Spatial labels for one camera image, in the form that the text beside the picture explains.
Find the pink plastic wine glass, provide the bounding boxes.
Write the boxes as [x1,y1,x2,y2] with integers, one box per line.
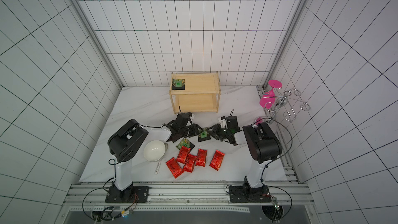
[259,79,283,110]

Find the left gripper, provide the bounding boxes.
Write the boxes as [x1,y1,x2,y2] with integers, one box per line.
[179,124,203,139]

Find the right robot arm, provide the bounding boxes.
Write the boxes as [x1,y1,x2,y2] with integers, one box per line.
[208,117,289,195]

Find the red tea bag upper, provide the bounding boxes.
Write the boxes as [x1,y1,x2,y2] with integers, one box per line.
[176,146,191,164]

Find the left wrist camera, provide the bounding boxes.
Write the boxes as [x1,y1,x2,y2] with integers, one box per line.
[187,112,194,120]

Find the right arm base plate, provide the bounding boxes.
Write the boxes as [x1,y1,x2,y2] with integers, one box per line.
[227,185,272,203]

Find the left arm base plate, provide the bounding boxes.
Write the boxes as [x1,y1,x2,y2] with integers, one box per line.
[105,185,150,204]

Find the green tea bag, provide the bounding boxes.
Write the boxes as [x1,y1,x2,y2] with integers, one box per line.
[176,138,195,150]
[172,79,186,90]
[198,129,211,142]

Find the white bowl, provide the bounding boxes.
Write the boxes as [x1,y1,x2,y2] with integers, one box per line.
[144,140,166,162]

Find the red tea bag middle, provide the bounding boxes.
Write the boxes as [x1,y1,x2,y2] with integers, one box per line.
[183,153,198,173]

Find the red tea bag rightmost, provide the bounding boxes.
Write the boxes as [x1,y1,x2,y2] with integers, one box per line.
[209,150,225,171]

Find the chrome cup rack stand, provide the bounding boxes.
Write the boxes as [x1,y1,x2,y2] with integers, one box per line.
[255,88,311,125]

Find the wooden two-tier shelf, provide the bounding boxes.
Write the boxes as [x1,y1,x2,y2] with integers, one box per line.
[169,72,221,114]

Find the red tea bag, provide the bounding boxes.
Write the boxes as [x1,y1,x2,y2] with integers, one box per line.
[209,150,225,171]
[166,157,183,178]
[195,149,207,167]
[176,146,191,164]
[183,153,198,173]

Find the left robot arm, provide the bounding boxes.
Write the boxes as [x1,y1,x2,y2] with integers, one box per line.
[107,112,204,192]

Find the aluminium rail frame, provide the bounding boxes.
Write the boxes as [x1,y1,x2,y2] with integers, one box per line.
[56,181,321,224]

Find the red tea bag centre right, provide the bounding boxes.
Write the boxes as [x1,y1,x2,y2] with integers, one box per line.
[195,149,207,167]

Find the red tea bag leftmost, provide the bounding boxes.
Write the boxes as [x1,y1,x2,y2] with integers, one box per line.
[166,157,183,178]

